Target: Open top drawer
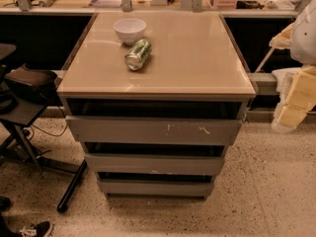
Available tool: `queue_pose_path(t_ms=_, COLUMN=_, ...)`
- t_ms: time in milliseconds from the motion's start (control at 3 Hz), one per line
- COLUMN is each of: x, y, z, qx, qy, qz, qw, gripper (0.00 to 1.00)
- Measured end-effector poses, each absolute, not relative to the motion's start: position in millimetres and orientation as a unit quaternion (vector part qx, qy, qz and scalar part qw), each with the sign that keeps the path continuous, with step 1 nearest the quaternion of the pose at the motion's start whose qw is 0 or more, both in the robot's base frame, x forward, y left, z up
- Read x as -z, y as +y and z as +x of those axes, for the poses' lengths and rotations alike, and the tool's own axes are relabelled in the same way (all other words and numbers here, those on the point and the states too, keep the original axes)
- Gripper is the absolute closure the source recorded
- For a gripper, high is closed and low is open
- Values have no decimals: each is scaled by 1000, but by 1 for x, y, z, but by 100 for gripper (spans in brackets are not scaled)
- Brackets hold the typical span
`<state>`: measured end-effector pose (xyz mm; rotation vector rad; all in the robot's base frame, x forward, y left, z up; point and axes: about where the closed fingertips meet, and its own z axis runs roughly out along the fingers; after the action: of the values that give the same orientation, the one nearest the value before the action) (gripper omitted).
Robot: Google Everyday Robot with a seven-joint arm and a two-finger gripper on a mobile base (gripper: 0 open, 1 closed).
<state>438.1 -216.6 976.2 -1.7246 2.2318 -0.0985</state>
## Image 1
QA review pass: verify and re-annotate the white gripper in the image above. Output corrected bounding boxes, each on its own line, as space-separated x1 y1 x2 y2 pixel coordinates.
269 23 316 133

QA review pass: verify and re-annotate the grey top drawer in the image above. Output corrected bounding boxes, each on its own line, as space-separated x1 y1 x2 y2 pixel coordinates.
66 116 241 145

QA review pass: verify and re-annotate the grey drawer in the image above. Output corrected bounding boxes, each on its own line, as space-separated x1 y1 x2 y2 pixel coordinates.
85 154 224 175
66 116 241 145
97 180 214 197

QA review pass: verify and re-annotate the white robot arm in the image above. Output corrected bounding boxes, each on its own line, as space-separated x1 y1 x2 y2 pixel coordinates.
269 0 316 133

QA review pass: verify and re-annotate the grey drawer cabinet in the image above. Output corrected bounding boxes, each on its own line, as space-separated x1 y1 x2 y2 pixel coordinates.
56 11 258 202

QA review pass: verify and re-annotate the grey middle drawer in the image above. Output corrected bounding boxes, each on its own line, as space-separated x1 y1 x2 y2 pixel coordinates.
85 154 224 175

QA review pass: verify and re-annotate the grey bottom drawer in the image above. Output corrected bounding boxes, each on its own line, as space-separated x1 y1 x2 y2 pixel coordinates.
97 180 214 197

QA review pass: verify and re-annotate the white stick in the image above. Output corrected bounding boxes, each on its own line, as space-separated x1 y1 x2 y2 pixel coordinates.
254 47 276 73

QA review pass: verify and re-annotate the green soda can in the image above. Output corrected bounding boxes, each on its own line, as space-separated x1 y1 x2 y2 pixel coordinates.
125 39 152 71

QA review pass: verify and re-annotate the white bowl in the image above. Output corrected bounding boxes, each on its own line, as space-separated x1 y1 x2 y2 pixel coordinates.
113 19 147 45

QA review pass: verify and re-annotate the dark bag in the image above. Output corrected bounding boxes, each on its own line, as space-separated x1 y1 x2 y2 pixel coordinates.
4 65 57 103

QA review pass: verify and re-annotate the black side stand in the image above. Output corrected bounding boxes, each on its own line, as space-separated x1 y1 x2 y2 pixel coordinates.
0 42 89 214

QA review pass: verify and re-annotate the black sneaker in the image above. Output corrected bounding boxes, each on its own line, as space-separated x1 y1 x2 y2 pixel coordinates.
19 221 52 237

